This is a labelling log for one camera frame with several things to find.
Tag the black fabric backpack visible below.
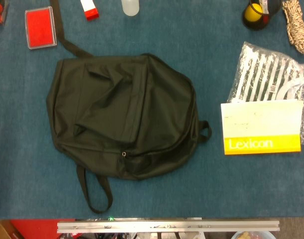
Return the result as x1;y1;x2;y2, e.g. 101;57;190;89
46;0;212;214

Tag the white yellow Lexicon book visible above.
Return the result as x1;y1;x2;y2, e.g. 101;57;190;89
220;99;304;156

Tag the translucent plastic squeeze bottle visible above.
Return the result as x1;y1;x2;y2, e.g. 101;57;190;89
121;0;140;17

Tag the striped shirt in plastic bag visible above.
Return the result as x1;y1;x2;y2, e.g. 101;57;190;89
227;41;304;145

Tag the small red white box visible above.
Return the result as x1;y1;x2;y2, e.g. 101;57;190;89
80;0;100;21

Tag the black mesh pen holder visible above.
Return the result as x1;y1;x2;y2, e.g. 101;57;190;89
242;0;283;31

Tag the red ink pad clear case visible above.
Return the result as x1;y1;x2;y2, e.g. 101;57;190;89
24;6;58;50

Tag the light blue bowl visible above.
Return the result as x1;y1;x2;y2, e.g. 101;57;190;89
231;231;277;239

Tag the cardboard box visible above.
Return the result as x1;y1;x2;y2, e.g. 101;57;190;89
0;220;18;239

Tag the aluminium profile rail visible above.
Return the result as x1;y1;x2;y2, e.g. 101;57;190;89
57;220;280;234

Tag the braided beige rope bundle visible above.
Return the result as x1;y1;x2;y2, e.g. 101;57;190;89
282;0;304;54

